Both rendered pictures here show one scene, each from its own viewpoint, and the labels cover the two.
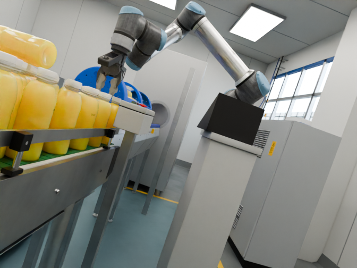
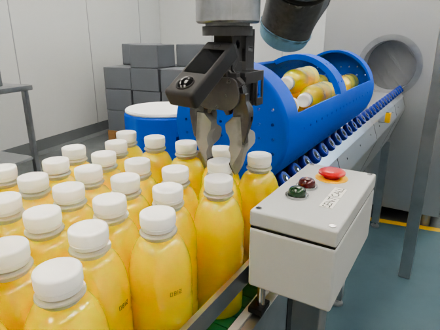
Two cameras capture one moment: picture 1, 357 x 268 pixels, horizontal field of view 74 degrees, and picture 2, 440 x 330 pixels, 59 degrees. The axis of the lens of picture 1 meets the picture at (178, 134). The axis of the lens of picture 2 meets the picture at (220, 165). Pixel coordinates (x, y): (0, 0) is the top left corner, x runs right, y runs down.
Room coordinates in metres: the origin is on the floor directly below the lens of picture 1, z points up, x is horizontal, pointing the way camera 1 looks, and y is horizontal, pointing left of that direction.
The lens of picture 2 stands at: (0.49, 0.07, 1.29)
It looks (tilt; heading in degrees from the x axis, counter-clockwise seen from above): 18 degrees down; 29
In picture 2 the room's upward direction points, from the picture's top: straight up
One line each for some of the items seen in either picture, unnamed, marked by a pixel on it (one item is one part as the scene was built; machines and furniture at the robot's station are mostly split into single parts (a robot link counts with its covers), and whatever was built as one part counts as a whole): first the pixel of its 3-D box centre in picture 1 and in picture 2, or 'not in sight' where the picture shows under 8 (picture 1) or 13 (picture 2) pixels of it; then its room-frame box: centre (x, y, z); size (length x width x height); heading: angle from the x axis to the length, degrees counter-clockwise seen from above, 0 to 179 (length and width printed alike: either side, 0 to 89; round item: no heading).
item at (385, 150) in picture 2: (141, 170); (380, 184); (3.19, 0.32, 0.31); 0.06 x 0.06 x 0.63; 88
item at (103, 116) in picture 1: (98, 120); (218, 249); (0.91, 0.31, 0.99); 0.07 x 0.07 x 0.19
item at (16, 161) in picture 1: (17, 152); not in sight; (0.44, 0.27, 0.94); 0.03 x 0.02 x 0.08; 178
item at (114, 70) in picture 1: (116, 63); (230, 69); (1.01, 0.34, 1.24); 0.09 x 0.08 x 0.12; 178
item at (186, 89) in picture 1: (168, 142); (429, 128); (2.64, 0.08, 0.85); 0.06 x 0.06 x 1.70; 88
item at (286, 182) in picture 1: (246, 174); not in sight; (3.27, -1.06, 0.72); 2.15 x 0.54 x 1.45; 6
